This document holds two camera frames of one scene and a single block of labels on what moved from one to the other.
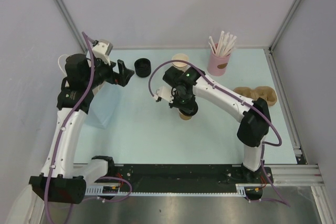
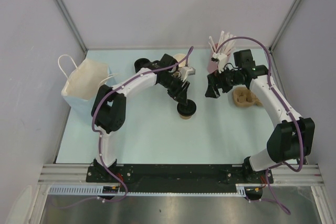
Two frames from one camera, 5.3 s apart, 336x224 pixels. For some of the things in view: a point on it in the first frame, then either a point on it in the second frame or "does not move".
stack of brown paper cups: [180, 65] does not move
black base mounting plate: [182, 177] does not move
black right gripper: [188, 108] to [216, 78]
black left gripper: [121, 78] to [180, 93]
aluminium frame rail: [296, 175] does not move
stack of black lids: [143, 67] does not move
